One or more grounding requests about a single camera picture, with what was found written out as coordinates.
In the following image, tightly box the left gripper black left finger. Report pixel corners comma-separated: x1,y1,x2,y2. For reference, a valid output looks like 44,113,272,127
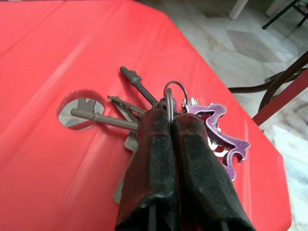
115,107,180,231

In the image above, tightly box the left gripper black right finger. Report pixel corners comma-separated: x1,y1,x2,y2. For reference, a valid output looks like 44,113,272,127
172,113,257,231

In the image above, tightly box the small shiny silver key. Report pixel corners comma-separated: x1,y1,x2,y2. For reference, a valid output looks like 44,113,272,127
208,137,229,161
181,97,198,108

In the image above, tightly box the purple metal keychain charm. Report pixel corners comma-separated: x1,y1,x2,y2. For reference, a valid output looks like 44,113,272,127
186,103,251,181

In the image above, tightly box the long grey skeleton key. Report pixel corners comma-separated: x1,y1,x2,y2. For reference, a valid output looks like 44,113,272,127
119,65,161,106
70,98,142,129

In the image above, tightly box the thick silver key ring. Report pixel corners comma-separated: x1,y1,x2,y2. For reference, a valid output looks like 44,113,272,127
164,88,174,122

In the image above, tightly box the thin wire key ring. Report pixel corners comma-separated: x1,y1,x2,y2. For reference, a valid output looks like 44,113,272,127
165,80,189,108

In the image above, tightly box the red table leg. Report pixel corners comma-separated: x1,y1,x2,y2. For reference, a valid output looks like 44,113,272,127
251,68,308,128

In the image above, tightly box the red table cover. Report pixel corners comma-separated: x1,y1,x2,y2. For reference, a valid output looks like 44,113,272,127
0,0,292,231

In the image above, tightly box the white furniture leg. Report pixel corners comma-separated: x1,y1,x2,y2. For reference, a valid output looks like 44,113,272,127
228,0,248,20

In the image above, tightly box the black metal chair frame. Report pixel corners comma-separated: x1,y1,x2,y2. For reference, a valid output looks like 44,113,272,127
261,0,308,30

